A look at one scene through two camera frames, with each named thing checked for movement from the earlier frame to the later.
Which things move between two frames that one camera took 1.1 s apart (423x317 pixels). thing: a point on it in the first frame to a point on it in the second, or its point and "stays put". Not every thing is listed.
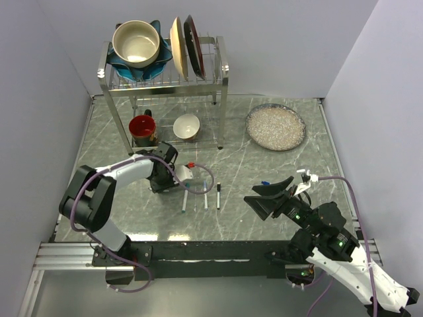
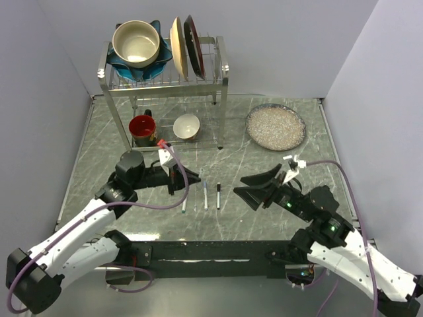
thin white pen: [218, 195] stays put
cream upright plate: [178, 49] stays put
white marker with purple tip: [205, 197] stays put
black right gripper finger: [273, 189] to [262, 178]
